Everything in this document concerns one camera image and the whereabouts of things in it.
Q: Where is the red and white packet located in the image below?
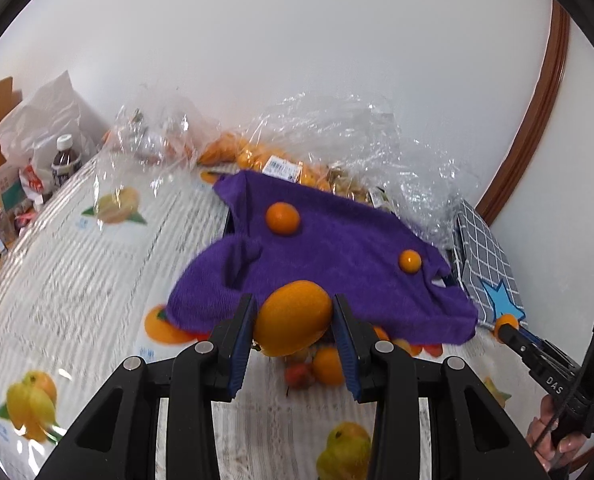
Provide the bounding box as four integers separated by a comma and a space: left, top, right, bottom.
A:
20, 157, 53, 201

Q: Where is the clear bag of mandarins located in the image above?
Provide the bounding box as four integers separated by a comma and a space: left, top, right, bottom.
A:
101, 101, 219, 167

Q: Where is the clear bag of longans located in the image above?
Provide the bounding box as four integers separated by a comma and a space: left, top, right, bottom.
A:
257, 90, 480, 253

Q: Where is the purple terry towel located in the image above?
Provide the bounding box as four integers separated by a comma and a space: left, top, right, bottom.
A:
166, 170, 479, 346

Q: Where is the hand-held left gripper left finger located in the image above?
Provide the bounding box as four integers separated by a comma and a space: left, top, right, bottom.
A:
34, 292, 258, 480

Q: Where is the grey checkered notebook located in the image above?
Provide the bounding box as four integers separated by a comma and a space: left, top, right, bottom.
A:
449, 199, 528, 332

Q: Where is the oval orange citrus with stem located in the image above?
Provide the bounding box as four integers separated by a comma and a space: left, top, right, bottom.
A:
253, 280, 334, 358

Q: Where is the dark bottle with white cap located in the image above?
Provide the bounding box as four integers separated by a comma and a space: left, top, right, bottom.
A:
51, 135, 83, 191

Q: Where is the clear bag of kumquats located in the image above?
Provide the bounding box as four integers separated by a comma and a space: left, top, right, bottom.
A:
197, 127, 330, 193

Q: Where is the round orange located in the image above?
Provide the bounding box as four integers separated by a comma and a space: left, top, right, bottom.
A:
312, 346, 347, 387

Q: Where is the person's right hand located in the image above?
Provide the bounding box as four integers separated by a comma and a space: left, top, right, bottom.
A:
524, 396, 586, 472

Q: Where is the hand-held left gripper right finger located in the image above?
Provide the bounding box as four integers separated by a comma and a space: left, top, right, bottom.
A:
332, 293, 550, 480

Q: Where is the large round mandarin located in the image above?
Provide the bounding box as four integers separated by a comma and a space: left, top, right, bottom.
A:
265, 202, 300, 236

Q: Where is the small red mandarin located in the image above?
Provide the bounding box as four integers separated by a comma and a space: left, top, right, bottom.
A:
284, 360, 314, 390

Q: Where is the small orange kumquat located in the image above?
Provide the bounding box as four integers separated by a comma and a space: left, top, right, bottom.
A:
494, 315, 520, 345
398, 249, 423, 274

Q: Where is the white and green box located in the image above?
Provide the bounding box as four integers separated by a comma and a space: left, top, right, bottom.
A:
0, 160, 28, 211

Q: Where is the brown wooden door frame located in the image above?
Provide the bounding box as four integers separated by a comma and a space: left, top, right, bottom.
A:
476, 0, 571, 226

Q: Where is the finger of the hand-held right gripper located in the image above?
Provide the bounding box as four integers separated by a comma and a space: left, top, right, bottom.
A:
502, 330, 554, 379
522, 327, 578, 368

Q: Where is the white plastic bag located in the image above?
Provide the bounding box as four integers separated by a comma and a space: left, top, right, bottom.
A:
0, 71, 110, 166

